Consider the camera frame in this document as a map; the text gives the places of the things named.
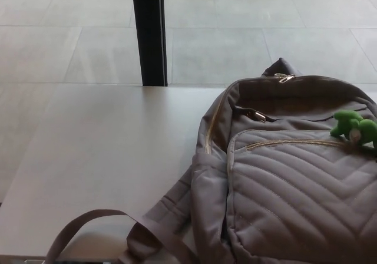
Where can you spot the grey quilted backpack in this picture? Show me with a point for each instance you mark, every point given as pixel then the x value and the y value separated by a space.
pixel 288 187

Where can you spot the black window frame pillar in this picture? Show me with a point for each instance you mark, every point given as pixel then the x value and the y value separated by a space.
pixel 150 34

